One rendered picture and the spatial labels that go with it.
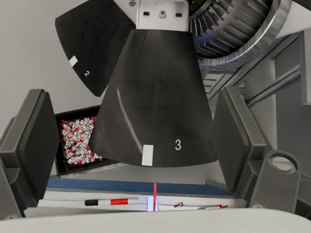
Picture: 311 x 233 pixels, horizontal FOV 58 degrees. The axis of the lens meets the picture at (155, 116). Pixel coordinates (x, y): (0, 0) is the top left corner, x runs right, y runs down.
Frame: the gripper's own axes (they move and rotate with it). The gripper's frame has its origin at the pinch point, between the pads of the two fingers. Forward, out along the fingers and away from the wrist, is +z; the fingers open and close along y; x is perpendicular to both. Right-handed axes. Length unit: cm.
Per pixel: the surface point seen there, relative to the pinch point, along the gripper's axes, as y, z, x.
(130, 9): -1, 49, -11
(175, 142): 6.0, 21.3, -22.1
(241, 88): 62, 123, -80
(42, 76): -55, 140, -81
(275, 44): 40, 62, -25
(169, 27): 6.1, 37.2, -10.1
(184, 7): 8.9, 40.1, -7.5
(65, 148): -19, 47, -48
